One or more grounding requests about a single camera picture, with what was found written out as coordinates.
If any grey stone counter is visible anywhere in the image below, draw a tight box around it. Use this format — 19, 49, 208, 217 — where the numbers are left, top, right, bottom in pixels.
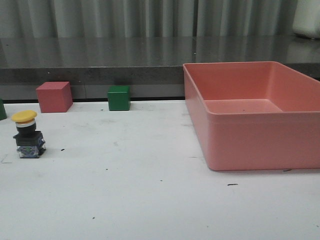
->
0, 35, 320, 102

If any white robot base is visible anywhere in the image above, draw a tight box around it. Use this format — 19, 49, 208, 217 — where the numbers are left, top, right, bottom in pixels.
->
292, 0, 320, 39

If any pink plastic bin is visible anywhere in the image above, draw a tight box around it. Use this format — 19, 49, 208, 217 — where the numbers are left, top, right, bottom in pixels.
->
183, 61, 320, 171

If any green block at left edge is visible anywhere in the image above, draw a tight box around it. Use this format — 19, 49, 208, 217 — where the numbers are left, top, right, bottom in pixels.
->
0, 98, 7, 121

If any yellow push button switch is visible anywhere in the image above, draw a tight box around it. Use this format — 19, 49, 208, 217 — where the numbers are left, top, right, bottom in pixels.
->
11, 110, 46, 159

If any pink cube block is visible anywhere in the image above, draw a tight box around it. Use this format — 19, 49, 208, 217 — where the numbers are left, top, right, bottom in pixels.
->
36, 81, 73, 113

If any green cube block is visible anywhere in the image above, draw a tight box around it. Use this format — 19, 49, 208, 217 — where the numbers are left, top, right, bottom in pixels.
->
107, 85, 131, 111

